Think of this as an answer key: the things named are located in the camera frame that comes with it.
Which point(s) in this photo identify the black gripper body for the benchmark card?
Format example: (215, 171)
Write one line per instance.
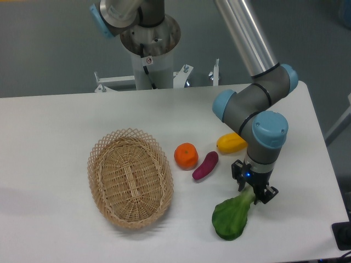
(259, 173)

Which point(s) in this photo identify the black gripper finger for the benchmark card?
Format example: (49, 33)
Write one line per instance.
(264, 194)
(239, 172)

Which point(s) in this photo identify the green bok choy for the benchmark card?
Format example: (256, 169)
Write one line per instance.
(229, 217)

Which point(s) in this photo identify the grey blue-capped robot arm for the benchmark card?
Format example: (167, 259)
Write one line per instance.
(246, 112)

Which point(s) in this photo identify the yellow papaya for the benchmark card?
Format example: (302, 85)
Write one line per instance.
(230, 143)

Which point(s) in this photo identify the purple sweet potato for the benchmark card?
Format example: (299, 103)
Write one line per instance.
(208, 164)

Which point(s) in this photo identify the orange tangerine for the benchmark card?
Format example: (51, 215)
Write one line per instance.
(186, 156)

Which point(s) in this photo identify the black device at table corner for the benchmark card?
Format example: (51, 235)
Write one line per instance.
(341, 232)

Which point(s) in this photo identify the white table leg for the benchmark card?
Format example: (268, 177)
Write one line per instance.
(339, 126)

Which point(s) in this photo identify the woven wicker basket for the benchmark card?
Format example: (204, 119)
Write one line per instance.
(130, 178)

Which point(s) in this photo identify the white metal base frame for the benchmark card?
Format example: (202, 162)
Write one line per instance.
(180, 79)

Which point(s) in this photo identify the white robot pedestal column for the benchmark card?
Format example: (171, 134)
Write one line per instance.
(151, 50)

